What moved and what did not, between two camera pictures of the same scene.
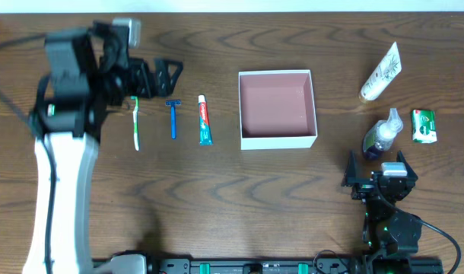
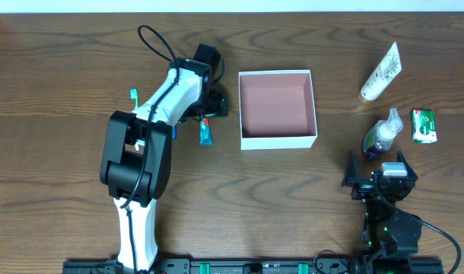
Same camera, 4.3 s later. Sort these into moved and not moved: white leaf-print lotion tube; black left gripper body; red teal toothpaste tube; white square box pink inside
Moved: black left gripper body
Not moved: red teal toothpaste tube; white leaf-print lotion tube; white square box pink inside
